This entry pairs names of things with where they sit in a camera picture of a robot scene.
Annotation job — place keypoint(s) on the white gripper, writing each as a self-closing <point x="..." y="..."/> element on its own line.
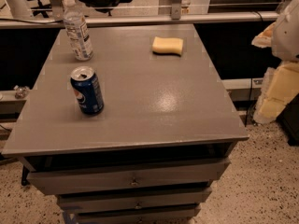
<point x="288" y="36"/>

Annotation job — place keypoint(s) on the blue pepsi can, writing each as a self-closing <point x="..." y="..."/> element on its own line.
<point x="86" y="87"/>

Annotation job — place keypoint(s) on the metal railing bar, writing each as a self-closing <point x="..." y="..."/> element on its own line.
<point x="6" y="23"/>

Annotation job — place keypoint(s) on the yellow sponge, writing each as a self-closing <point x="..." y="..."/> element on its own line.
<point x="167" y="45"/>

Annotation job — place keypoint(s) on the grey drawer cabinet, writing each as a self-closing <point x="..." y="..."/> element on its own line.
<point x="158" y="108"/>

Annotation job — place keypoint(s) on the top grey drawer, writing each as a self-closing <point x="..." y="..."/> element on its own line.
<point x="128" y="177"/>

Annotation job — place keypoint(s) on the grey drawer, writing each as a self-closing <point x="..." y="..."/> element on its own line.
<point x="135" y="200"/>
<point x="131" y="216"/>
<point x="128" y="177"/>

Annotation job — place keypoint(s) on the bottom grey drawer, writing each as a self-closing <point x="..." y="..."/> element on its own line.
<point x="131" y="216"/>

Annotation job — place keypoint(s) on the clear plastic water bottle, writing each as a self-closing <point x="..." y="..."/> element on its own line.
<point x="77" y="31"/>

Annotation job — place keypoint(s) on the middle grey drawer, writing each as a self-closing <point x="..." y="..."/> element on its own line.
<point x="135" y="200"/>

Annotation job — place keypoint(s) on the small crumpled shiny object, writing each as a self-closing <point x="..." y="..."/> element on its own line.
<point x="21" y="92"/>

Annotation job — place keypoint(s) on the white pipe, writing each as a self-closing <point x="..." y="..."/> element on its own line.
<point x="19" y="9"/>

